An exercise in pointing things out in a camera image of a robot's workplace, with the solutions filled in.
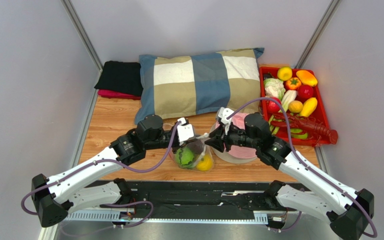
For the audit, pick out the green lime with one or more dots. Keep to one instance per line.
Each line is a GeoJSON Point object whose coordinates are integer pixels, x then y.
{"type": "Point", "coordinates": [300, 134]}

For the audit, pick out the right aluminium frame post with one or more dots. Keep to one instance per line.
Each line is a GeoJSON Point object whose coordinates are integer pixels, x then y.
{"type": "Point", "coordinates": [318, 32]}

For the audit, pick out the yellow banana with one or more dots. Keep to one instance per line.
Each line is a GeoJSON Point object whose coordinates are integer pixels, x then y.
{"type": "Point", "coordinates": [309, 106]}

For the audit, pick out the aluminium frame post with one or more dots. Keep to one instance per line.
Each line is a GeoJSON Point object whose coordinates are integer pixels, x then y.
{"type": "Point", "coordinates": [77, 23]}
{"type": "Point", "coordinates": [318, 32]}

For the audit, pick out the checkered blue beige pillow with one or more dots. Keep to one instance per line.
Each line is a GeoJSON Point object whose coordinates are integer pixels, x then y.
{"type": "Point", "coordinates": [191, 85]}

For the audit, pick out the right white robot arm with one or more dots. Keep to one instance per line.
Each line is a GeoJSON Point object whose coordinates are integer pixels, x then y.
{"type": "Point", "coordinates": [347, 211]}

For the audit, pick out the orange persimmon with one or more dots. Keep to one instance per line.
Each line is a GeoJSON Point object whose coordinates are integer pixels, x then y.
{"type": "Point", "coordinates": [293, 83]}

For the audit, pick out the red toy lobster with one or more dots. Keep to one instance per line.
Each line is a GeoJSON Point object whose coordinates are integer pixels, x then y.
{"type": "Point", "coordinates": [318, 133]}

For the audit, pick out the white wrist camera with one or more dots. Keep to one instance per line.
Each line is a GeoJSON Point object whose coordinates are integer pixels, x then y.
{"type": "Point", "coordinates": [224, 118]}
{"type": "Point", "coordinates": [185, 130]}

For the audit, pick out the pink folded cloth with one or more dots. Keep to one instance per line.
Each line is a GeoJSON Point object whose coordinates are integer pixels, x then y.
{"type": "Point", "coordinates": [116, 95]}

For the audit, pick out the clear dotted zip bag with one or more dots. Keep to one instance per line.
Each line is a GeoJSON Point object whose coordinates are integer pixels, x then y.
{"type": "Point", "coordinates": [195, 155]}

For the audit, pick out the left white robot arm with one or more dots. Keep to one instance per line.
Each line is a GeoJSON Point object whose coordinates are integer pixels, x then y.
{"type": "Point", "coordinates": [53, 198]}

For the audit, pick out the red apple lower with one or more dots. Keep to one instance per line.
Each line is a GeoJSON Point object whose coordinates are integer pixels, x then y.
{"type": "Point", "coordinates": [273, 106]}

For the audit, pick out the green watermelon ball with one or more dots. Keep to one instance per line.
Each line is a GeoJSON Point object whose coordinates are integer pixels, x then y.
{"type": "Point", "coordinates": [184, 158]}

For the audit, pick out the orange yellow mango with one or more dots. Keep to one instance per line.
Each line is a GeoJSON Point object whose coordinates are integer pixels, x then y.
{"type": "Point", "coordinates": [307, 78]}

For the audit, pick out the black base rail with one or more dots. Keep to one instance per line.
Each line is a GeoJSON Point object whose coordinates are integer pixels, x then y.
{"type": "Point", "coordinates": [169, 200]}

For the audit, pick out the yellow apple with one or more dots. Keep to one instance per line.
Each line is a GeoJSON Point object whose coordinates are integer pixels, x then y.
{"type": "Point", "coordinates": [205, 164]}

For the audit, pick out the red tomato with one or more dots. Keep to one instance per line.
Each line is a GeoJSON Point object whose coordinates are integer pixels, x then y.
{"type": "Point", "coordinates": [305, 92]}

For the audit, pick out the white radish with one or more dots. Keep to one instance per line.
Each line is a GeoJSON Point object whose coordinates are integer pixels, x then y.
{"type": "Point", "coordinates": [288, 97]}

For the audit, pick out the yellow lemon top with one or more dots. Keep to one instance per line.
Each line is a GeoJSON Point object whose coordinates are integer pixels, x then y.
{"type": "Point", "coordinates": [284, 73]}

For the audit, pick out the left aluminium frame post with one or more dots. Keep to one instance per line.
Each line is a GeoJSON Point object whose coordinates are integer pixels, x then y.
{"type": "Point", "coordinates": [77, 23]}

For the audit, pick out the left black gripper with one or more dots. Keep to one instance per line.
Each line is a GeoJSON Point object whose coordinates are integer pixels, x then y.
{"type": "Point", "coordinates": [174, 129]}

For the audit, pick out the orange small fruit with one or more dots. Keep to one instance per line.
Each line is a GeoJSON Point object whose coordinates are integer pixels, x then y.
{"type": "Point", "coordinates": [295, 107]}

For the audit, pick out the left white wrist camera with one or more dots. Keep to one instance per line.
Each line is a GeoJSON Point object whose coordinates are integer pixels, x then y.
{"type": "Point", "coordinates": [185, 130]}

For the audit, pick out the red plastic tray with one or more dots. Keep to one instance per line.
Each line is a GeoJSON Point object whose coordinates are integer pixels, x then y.
{"type": "Point", "coordinates": [319, 114]}

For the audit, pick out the dark purple fruit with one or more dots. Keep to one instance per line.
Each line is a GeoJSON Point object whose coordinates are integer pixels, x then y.
{"type": "Point", "coordinates": [197, 147]}

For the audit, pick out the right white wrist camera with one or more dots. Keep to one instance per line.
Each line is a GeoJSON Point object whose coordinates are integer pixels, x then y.
{"type": "Point", "coordinates": [224, 118]}

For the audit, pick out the black folded cloth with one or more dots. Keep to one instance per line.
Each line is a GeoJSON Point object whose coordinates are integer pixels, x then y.
{"type": "Point", "coordinates": [121, 77]}

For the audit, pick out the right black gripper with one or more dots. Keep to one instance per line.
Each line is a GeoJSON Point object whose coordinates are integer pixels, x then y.
{"type": "Point", "coordinates": [222, 138]}

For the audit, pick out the pink bucket hat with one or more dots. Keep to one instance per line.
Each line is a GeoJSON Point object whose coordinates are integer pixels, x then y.
{"type": "Point", "coordinates": [237, 154]}

